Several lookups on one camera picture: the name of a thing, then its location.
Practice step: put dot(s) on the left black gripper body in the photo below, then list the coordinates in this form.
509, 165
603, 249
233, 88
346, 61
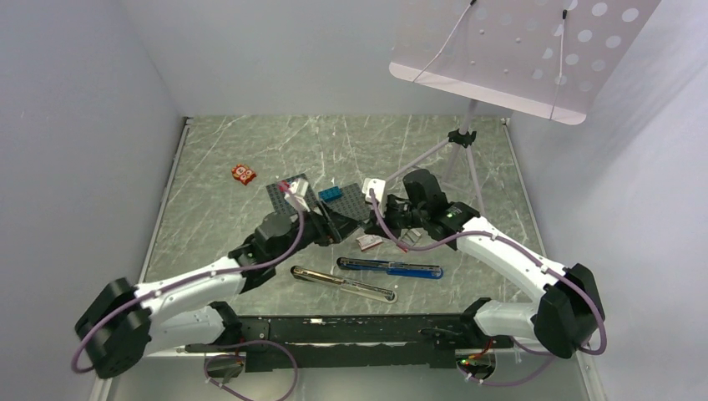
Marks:
314, 230

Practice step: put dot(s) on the dark teal building brick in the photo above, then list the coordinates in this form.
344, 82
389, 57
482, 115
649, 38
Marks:
331, 194

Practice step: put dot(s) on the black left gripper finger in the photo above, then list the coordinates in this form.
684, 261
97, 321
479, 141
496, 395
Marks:
336, 230
329, 213

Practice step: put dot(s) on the black aluminium base frame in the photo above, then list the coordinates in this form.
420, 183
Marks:
314, 342

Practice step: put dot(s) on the left grey building baseplate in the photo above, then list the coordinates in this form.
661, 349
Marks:
281, 207

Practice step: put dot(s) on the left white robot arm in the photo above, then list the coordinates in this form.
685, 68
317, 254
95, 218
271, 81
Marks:
177, 299

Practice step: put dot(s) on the grey building baseplate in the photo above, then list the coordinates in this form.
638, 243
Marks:
351, 203
281, 207

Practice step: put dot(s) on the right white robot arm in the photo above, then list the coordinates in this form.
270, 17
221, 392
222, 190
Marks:
564, 312

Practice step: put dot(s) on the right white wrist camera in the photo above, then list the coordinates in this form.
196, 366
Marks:
375, 189

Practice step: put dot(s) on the red white staple box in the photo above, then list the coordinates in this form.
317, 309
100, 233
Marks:
366, 242

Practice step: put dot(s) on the right grey building baseplate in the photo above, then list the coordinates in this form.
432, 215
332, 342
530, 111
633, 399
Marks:
351, 203

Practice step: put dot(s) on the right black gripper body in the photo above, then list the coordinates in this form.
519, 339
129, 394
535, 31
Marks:
397, 215

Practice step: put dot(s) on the lavender music stand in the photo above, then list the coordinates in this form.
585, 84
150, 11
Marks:
547, 59

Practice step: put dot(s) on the red owl toy block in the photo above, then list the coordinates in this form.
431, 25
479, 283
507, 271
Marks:
243, 174

